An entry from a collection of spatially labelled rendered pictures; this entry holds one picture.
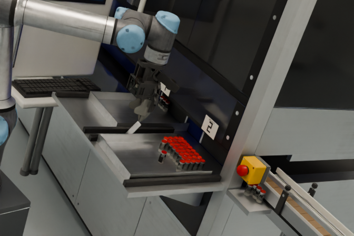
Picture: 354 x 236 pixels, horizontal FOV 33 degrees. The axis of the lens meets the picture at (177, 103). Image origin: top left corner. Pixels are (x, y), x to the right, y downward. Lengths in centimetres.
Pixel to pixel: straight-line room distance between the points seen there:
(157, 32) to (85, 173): 144
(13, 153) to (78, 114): 143
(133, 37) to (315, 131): 93
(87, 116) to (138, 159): 32
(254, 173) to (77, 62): 115
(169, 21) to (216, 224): 83
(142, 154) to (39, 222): 115
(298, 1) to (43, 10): 79
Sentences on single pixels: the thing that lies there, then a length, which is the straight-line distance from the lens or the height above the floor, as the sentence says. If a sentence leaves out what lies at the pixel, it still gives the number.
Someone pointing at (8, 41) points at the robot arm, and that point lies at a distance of 184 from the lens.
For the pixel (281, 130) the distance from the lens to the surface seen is 215.
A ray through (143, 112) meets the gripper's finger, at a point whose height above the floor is 112.
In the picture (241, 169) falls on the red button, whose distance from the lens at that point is 203.
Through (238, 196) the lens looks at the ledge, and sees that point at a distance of 213.
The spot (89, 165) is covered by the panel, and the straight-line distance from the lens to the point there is 303.
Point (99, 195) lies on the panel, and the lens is 295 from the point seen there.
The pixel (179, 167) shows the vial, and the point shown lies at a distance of 211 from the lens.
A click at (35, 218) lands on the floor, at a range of 321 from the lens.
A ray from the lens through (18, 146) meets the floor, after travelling 378.
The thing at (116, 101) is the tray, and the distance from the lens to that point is 252.
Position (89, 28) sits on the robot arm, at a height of 139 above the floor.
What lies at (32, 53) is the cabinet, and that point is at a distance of 268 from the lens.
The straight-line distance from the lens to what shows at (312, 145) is 232.
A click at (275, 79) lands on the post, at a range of 200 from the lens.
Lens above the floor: 189
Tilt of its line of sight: 22 degrees down
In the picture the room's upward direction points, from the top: 19 degrees clockwise
